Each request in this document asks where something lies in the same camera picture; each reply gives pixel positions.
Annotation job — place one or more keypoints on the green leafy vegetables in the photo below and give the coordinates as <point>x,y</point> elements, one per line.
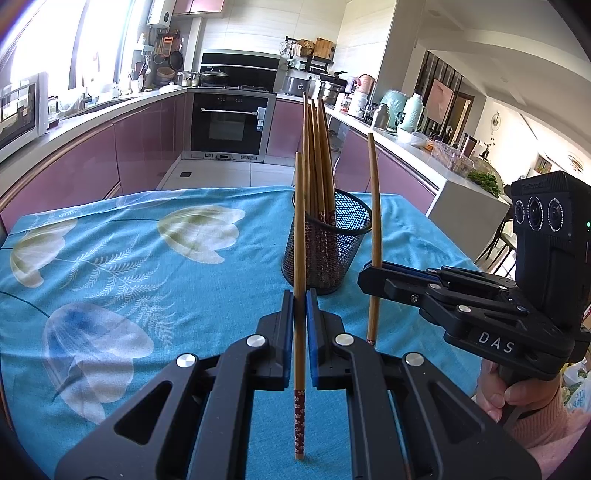
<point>485,181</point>

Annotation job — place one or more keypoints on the white canister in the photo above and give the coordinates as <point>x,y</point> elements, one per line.
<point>358,104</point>

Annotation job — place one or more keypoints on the white water heater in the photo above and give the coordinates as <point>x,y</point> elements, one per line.
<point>160,11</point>

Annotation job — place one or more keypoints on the teal thermos jug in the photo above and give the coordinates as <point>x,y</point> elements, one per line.
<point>413,114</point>

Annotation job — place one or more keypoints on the person's right hand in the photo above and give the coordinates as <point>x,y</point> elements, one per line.
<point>491,390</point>

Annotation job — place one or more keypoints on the green electric kettle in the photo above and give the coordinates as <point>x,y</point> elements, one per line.
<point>393,110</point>

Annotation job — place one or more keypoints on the pink kitchen appliance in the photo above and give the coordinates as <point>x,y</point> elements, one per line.
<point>365,83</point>

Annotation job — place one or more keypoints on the black built-in oven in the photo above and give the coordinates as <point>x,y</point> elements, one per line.
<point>228,124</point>

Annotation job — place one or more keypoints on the kitchen window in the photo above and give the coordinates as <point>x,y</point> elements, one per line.
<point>55,41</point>

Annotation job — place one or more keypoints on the clear plastic food box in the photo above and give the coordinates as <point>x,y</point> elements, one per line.
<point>451,156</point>

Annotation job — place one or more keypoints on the white microwave oven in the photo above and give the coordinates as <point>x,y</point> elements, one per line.
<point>21,115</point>

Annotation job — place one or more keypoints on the dark dining chair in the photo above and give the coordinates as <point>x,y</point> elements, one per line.
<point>501,244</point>

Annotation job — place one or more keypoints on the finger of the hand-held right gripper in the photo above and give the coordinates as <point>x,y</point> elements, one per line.
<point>443,295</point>

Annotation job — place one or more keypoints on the wooden chopping board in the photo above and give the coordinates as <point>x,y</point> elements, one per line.
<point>324,47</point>

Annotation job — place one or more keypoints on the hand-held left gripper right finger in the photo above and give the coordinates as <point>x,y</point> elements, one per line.
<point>314,325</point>

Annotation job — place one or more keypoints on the black cooking pot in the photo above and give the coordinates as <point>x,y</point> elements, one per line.
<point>213,77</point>

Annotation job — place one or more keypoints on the pink wall cabinet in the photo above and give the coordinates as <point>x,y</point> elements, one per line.
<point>198,5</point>

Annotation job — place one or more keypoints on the silver rice cooker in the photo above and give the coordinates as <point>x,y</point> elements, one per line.
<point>298,84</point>

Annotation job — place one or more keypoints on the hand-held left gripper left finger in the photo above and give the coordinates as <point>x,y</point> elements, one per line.
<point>288,323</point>

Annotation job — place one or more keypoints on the person's right forearm pink sleeve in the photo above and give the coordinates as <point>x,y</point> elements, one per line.
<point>545,431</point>

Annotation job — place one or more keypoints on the steel thermos flask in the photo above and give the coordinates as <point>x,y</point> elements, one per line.
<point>381,116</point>

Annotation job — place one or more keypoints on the bunch of wooden chopsticks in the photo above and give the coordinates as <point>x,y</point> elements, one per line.
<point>316,161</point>

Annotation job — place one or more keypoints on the steel pressure cooker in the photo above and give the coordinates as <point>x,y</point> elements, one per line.
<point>332,91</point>

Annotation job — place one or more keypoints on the framed wall picture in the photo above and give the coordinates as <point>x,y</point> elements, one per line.
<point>439,99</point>

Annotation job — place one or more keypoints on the wooden chopstick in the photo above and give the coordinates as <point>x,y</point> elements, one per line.
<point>375,207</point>
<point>300,230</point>

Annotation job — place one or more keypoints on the wall rack with pans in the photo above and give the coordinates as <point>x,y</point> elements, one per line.
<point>170,50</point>

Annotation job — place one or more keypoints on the pink base cabinet run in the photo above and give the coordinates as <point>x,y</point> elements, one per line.
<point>92,152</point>
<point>392,170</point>

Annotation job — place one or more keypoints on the black mesh utensil holder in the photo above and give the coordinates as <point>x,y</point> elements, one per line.
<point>344,251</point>

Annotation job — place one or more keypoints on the blue floral tablecloth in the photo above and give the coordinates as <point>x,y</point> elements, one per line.
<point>138,286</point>

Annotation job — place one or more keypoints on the black range hood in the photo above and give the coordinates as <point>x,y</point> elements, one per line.
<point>240,67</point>

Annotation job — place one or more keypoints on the black countertop rack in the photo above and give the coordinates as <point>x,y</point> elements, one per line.
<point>307,57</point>

